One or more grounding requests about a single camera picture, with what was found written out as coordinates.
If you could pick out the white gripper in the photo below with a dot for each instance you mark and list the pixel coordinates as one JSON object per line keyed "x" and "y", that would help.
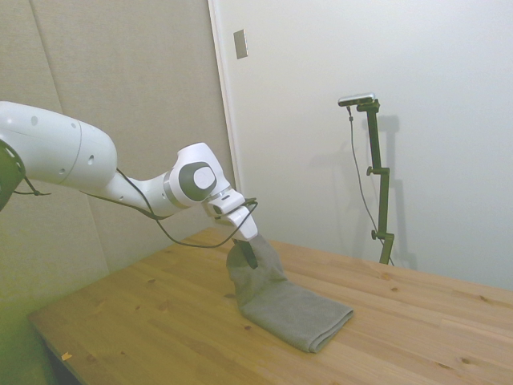
{"x": 244, "y": 224}

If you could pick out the white door frame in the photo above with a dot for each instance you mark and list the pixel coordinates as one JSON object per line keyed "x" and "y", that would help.
{"x": 223, "y": 80}

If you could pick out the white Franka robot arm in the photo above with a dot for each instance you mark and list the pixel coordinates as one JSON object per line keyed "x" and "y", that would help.
{"x": 60, "y": 148}

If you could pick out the grey stereo camera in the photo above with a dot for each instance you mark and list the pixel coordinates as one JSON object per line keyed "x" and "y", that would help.
{"x": 356, "y": 99}

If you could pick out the grey wall switch plate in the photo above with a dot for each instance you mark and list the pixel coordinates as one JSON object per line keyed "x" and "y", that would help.
{"x": 240, "y": 44}

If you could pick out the small yellowish tape scrap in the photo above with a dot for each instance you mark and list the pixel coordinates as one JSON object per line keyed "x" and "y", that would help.
{"x": 66, "y": 355}

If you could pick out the grey towel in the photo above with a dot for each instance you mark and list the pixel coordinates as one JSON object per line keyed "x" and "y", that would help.
{"x": 288, "y": 317}

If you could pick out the black jointed camera stand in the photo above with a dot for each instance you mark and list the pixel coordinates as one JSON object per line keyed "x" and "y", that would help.
{"x": 380, "y": 192}

